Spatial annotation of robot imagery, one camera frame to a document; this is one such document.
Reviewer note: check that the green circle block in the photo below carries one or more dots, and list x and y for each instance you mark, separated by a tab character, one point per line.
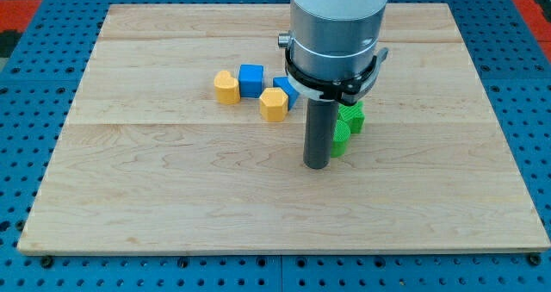
341	139

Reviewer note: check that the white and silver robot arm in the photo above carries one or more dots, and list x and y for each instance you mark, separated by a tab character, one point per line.
334	39

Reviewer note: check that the green star block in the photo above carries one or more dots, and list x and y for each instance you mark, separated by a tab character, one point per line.
353	116

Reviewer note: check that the yellow hexagon block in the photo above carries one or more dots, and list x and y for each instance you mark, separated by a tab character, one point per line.
273	104

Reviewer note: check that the blue angled block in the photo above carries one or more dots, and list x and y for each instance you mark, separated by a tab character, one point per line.
283	83

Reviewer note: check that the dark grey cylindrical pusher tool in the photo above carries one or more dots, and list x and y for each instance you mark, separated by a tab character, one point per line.
321	118

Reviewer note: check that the blue cube block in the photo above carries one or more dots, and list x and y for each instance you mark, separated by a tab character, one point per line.
250	80

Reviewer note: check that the yellow heart block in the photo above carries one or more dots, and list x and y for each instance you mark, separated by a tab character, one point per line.
226	88

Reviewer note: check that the light wooden board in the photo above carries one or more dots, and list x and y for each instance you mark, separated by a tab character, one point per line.
148	163

